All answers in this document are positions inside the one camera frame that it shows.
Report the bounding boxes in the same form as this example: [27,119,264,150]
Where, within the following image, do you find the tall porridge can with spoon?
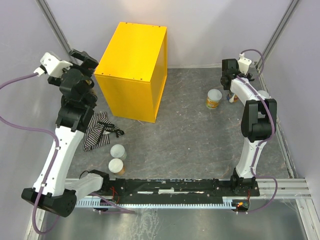
[226,91,239,103]

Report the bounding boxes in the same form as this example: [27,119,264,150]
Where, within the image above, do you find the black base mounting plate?
[98,178,260,205]

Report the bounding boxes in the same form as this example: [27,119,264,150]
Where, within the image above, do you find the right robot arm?
[220,58,277,194]

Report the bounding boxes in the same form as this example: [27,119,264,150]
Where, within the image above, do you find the clear jar upper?
[110,144,127,161]

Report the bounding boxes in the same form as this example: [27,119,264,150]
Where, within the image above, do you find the yellow cabinet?
[94,22,168,123]

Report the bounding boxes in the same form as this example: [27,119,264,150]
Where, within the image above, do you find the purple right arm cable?
[234,49,279,215]

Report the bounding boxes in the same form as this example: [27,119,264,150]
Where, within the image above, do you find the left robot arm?
[21,49,110,218]

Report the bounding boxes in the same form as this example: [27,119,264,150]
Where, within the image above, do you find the black white striped cloth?
[83,111,125,152]

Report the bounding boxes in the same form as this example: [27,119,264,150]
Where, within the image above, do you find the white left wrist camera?
[33,52,73,78]

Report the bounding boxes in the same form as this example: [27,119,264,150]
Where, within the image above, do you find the clear jar orange contents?
[108,158,125,176]

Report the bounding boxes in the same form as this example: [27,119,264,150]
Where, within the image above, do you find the wide yellow label can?
[205,89,223,109]

